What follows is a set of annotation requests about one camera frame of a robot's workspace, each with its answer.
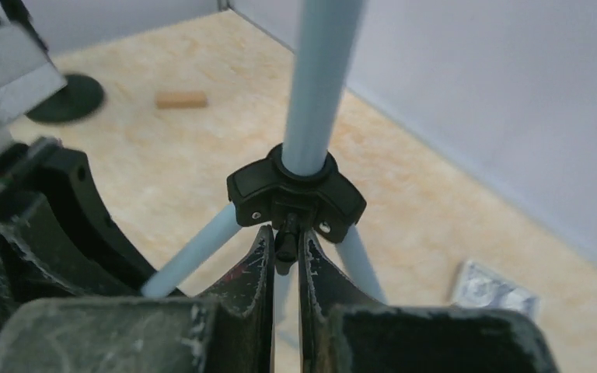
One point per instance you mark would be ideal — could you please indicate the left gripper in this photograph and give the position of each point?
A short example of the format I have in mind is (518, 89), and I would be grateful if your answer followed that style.
(57, 239)

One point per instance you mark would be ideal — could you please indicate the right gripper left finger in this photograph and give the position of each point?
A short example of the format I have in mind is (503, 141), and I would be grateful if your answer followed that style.
(226, 328)

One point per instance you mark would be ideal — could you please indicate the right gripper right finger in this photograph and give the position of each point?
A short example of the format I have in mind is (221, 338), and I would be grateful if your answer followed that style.
(346, 330)

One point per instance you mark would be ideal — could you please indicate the blue music stand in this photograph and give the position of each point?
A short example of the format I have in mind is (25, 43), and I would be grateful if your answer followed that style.
(326, 38)

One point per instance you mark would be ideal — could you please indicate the playing card box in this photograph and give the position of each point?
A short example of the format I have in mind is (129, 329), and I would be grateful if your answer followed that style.
(479, 287)

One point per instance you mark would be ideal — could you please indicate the mint green microphone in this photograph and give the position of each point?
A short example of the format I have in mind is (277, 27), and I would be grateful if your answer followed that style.
(80, 98)

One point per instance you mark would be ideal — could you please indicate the wooden block far left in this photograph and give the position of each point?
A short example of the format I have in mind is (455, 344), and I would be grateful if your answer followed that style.
(181, 100)

